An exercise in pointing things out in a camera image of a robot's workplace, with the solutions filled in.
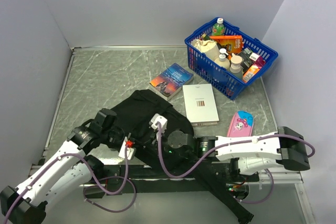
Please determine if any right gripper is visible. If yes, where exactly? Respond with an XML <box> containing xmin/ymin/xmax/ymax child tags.
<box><xmin>145</xmin><ymin>126</ymin><xmax>193</xmax><ymax>159</ymax></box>

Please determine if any black backpack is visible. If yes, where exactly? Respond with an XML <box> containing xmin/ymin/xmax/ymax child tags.
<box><xmin>112</xmin><ymin>90</ymin><xmax>254</xmax><ymax>223</ymax></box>

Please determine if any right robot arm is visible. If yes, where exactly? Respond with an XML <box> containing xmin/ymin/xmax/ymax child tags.
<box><xmin>156</xmin><ymin>123</ymin><xmax>315</xmax><ymax>181</ymax></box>

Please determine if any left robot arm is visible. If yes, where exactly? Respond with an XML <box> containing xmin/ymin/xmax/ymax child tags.
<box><xmin>1</xmin><ymin>109</ymin><xmax>117</xmax><ymax>223</ymax></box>

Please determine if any white notebook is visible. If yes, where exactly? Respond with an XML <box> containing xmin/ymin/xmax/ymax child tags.
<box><xmin>182</xmin><ymin>84</ymin><xmax>219</xmax><ymax>126</ymax></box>

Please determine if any pink pencil case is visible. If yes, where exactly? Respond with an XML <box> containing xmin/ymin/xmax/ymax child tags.
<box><xmin>227</xmin><ymin>110</ymin><xmax>254</xmax><ymax>137</ymax></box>

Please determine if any Jane Eyre paperback book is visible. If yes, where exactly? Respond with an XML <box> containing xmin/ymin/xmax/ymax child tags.
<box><xmin>149</xmin><ymin>63</ymin><xmax>194</xmax><ymax>101</ymax></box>

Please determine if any blue plastic basket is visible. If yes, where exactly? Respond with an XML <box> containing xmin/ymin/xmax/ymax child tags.
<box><xmin>184</xmin><ymin>18</ymin><xmax>278</xmax><ymax>100</ymax></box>

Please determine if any beige lidded bottle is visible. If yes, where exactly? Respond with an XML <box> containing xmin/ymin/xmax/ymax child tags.
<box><xmin>229</xmin><ymin>53</ymin><xmax>243</xmax><ymax>80</ymax></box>

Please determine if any cream pump bottle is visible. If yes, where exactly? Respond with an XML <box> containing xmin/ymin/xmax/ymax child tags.
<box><xmin>214</xmin><ymin>48</ymin><xmax>230</xmax><ymax>70</ymax></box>

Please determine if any beige cloth pouch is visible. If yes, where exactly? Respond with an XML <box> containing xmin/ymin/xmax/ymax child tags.
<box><xmin>191</xmin><ymin>39</ymin><xmax>220</xmax><ymax>61</ymax></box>

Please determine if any orange small carton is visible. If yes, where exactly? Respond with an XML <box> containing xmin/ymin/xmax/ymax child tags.
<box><xmin>242</xmin><ymin>64</ymin><xmax>261</xmax><ymax>83</ymax></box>

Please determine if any black box with barcode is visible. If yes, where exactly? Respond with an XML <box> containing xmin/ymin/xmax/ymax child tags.
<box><xmin>238</xmin><ymin>47</ymin><xmax>260</xmax><ymax>73</ymax></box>

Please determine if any magenta small box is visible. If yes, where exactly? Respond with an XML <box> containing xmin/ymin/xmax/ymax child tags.
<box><xmin>254</xmin><ymin>56</ymin><xmax>266</xmax><ymax>69</ymax></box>

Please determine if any orange snack box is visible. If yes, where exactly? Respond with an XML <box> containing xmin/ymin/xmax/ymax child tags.
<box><xmin>210</xmin><ymin>35</ymin><xmax>244</xmax><ymax>54</ymax></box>

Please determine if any green drink bottle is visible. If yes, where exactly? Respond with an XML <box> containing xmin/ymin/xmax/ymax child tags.
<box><xmin>211</xmin><ymin>18</ymin><xmax>225</xmax><ymax>36</ymax></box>

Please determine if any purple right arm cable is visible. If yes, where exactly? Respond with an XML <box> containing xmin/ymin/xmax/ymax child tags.
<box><xmin>156</xmin><ymin>122</ymin><xmax>316</xmax><ymax>179</ymax></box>

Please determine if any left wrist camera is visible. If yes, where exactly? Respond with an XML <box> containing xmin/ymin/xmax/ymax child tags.
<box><xmin>118</xmin><ymin>137</ymin><xmax>136</xmax><ymax>161</ymax></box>

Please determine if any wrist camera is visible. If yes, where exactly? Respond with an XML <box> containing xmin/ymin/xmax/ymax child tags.
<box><xmin>118</xmin><ymin>137</ymin><xmax>136</xmax><ymax>161</ymax></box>
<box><xmin>149</xmin><ymin>113</ymin><xmax>168</xmax><ymax>133</ymax></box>

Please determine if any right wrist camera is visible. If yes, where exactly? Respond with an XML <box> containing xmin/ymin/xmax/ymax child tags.
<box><xmin>149</xmin><ymin>113</ymin><xmax>168</xmax><ymax>133</ymax></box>

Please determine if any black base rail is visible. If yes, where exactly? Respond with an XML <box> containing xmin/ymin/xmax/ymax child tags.
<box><xmin>93</xmin><ymin>163</ymin><xmax>259</xmax><ymax>193</ymax></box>

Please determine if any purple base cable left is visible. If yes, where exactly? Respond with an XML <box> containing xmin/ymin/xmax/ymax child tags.
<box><xmin>82</xmin><ymin>176</ymin><xmax>137</xmax><ymax>213</ymax></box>

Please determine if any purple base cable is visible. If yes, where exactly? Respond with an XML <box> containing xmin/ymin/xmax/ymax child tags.
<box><xmin>227</xmin><ymin>168</ymin><xmax>275</xmax><ymax>205</ymax></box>
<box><xmin>82</xmin><ymin>176</ymin><xmax>137</xmax><ymax>213</ymax></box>

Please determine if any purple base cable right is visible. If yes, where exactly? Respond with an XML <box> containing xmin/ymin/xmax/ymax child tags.
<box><xmin>227</xmin><ymin>168</ymin><xmax>275</xmax><ymax>205</ymax></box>

